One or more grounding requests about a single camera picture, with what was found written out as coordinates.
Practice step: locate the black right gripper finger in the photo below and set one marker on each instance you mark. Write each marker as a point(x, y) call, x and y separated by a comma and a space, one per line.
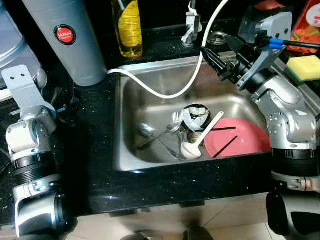
point(236, 45)
point(214, 61)

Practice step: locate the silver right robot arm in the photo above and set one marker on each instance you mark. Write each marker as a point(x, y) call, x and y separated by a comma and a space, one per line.
point(285, 110)

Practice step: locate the round metal drain cap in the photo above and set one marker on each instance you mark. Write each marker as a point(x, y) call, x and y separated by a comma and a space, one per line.
point(217, 37)

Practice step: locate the blue tape band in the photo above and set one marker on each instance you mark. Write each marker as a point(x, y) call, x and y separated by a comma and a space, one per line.
point(276, 43)

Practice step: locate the white tape wrap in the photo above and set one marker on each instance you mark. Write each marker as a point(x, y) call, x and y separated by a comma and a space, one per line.
point(192, 22)

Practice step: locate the grey thermos with red label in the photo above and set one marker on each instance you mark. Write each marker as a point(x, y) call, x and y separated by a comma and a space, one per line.
point(75, 55)

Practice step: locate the black sink strainer with tissue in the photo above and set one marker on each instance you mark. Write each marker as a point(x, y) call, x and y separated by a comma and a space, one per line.
point(196, 116)

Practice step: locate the chrome gooseneck faucet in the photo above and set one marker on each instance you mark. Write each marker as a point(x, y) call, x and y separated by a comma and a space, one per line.
point(191, 4)

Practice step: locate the black chopstick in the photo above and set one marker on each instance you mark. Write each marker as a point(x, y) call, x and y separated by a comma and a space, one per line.
point(226, 146)
point(225, 128)

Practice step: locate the yellow and green sponge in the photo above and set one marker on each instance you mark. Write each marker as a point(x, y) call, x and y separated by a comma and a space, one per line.
point(305, 67)

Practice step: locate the metal fork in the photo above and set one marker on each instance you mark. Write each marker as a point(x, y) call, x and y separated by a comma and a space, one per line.
point(175, 119)

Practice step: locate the pink plastic plate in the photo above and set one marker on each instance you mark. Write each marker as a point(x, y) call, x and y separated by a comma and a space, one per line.
point(245, 140)

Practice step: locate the orange peach soap bottle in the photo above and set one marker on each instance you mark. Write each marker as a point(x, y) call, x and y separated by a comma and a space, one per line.
point(307, 30)

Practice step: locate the white round appliance lid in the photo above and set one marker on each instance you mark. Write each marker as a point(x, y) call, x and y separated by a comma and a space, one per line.
point(12, 45)

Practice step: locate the clear glass cup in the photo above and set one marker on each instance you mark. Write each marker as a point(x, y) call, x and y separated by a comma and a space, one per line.
point(186, 137)

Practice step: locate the stainless steel sink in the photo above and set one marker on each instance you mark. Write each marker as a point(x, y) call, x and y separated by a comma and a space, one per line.
point(150, 125)

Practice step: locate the yellow cooking oil bottle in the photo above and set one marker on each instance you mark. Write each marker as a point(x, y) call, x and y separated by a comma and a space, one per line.
point(129, 35)

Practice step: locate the white plastic ladle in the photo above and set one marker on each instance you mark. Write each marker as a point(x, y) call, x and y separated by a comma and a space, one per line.
point(190, 150)

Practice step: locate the black robot left foot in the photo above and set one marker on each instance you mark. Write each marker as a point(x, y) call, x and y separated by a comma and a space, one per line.
point(135, 237)

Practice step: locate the black robot foot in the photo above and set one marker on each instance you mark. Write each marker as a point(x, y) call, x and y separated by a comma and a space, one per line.
point(135, 237)
point(197, 234)

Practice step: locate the black robot right foot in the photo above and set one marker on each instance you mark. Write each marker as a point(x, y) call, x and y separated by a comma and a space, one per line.
point(197, 234)

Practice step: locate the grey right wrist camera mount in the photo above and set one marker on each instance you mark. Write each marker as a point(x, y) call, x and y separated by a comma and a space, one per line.
point(270, 25)

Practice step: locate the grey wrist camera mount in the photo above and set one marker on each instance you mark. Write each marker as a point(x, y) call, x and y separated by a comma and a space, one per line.
point(22, 87)
point(270, 25)

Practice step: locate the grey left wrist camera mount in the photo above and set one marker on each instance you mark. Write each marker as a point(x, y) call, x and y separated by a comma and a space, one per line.
point(22, 87)

